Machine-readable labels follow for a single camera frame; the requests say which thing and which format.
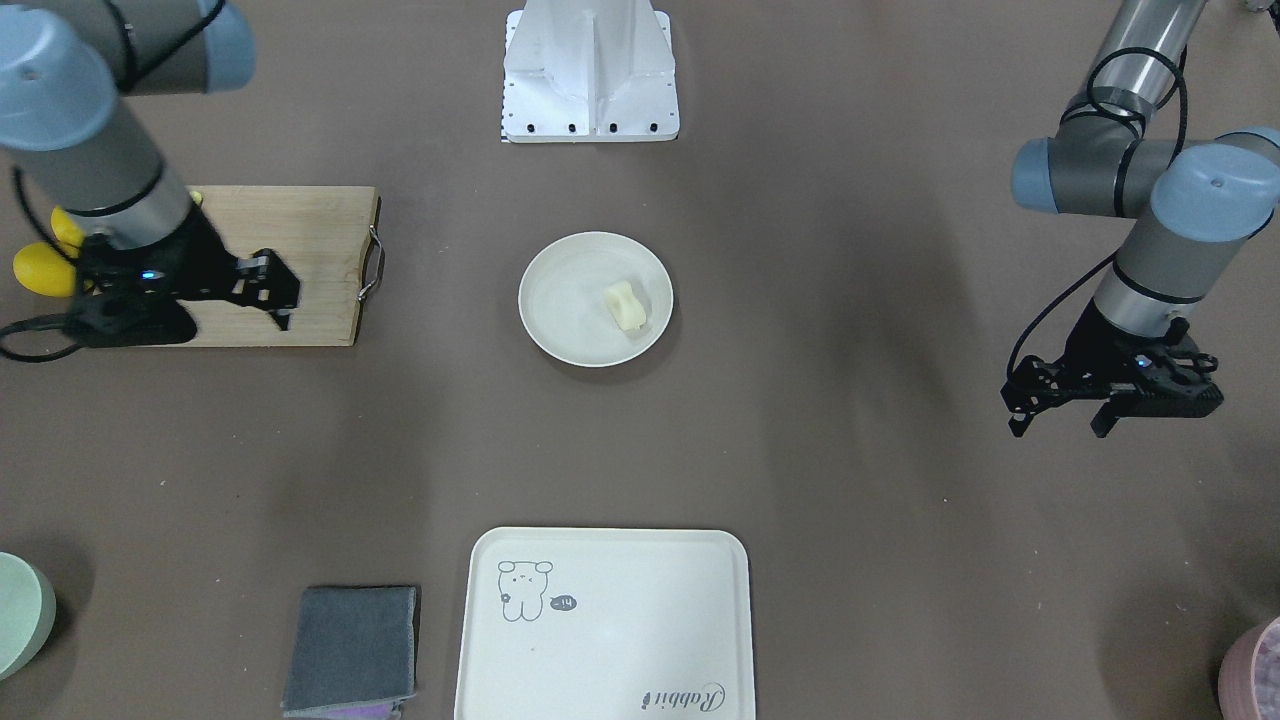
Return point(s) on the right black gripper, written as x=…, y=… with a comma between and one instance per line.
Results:
x=207, y=262

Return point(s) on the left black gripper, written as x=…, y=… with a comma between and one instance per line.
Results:
x=1091, y=343

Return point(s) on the cream round plate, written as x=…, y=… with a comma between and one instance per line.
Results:
x=560, y=298

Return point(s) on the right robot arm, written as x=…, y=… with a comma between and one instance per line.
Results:
x=69, y=66

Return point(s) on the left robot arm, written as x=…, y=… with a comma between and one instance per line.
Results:
x=1193, y=206

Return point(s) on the cream rectangular tray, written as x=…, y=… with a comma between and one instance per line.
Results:
x=592, y=623

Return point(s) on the wooden cutting board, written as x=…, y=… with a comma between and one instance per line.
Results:
x=321, y=233

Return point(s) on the whole yellow lemon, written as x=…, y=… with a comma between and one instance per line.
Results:
x=42, y=270
x=69, y=236

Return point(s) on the pink bowl with ice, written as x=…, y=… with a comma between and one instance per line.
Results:
x=1249, y=675

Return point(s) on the grey folded cloth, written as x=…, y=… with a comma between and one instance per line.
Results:
x=354, y=653

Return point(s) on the mint green bowl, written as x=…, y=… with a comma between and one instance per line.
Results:
x=28, y=610

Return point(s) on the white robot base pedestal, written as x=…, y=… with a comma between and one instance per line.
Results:
x=589, y=72

